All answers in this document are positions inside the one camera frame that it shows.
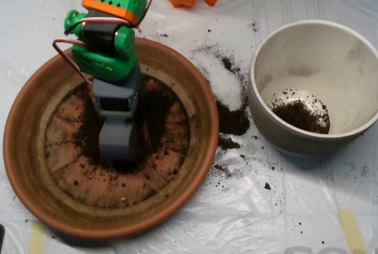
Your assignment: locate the red white servo cable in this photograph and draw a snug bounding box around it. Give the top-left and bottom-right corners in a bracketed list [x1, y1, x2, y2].
[52, 0, 162, 86]

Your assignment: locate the white ceramic pot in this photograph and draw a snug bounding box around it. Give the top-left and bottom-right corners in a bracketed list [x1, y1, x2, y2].
[247, 19, 378, 157]

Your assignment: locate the beige masking tape strip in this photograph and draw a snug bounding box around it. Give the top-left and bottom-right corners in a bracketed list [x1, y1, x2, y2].
[338, 208, 367, 254]
[27, 220, 47, 254]

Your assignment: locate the dark soil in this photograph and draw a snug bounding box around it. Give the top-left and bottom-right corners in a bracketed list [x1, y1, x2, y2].
[63, 78, 190, 175]
[265, 88, 331, 135]

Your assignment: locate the terracotta saucer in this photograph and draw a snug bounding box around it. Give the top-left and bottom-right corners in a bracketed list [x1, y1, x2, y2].
[2, 35, 220, 240]

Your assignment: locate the clear plastic sheet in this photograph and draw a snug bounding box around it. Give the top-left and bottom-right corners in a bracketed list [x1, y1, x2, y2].
[0, 0, 378, 254]

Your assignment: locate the spilled soil heap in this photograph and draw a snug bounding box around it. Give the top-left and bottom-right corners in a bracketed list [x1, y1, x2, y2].
[190, 44, 252, 152]

